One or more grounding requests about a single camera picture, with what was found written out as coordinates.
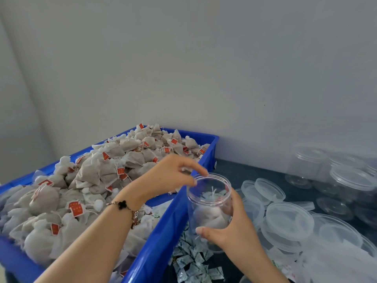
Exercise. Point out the pile of green desiccant packets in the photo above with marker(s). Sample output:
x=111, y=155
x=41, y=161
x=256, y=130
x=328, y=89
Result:
x=188, y=259

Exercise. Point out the pile of white label papers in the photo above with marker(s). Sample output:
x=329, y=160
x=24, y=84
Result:
x=330, y=262

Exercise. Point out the group of lidded jars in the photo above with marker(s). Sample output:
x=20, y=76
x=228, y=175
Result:
x=353, y=176

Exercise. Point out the white mesh tea bag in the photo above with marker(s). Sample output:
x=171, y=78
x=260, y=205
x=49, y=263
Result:
x=211, y=218

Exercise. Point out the person's right hand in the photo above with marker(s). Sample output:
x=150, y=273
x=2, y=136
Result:
x=241, y=235

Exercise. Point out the pile of tea bags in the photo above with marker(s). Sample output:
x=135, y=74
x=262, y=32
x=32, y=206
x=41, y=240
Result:
x=65, y=197

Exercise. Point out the person's left hand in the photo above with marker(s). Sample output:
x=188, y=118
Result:
x=162, y=176

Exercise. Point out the blue plastic tray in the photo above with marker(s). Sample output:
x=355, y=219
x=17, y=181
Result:
x=159, y=244

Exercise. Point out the clear plastic jar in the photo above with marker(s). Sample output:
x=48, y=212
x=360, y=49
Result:
x=203, y=200

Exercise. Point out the person's left forearm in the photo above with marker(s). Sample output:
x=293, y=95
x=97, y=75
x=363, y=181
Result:
x=88, y=247

